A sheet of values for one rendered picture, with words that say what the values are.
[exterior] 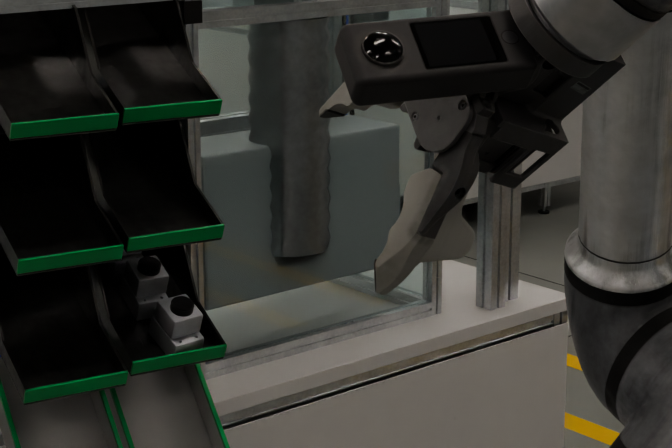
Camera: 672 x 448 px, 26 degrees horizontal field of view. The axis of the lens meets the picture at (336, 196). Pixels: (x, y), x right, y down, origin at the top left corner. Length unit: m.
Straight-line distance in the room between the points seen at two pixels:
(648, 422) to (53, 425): 0.98
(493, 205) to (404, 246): 2.20
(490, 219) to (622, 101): 2.08
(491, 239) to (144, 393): 1.31
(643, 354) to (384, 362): 1.79
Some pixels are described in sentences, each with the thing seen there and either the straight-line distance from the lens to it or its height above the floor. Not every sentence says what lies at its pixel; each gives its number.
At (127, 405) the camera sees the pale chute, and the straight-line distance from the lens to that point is 1.98.
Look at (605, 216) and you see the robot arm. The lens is 1.13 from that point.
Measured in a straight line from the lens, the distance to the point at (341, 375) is 2.84.
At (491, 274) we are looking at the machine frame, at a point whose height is 0.94.
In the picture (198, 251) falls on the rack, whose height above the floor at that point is 1.30.
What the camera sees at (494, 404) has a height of 0.66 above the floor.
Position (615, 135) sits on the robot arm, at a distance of 1.08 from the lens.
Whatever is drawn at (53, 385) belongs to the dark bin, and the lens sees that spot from 1.78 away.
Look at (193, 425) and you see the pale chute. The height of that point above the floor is 1.07.
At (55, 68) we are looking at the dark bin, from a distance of 1.84.
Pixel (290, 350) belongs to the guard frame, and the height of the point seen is 0.87.
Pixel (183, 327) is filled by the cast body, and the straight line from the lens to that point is 1.86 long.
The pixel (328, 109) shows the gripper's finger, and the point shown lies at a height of 1.66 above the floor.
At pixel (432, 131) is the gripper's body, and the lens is 0.91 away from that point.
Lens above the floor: 1.83
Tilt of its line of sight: 13 degrees down
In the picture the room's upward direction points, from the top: straight up
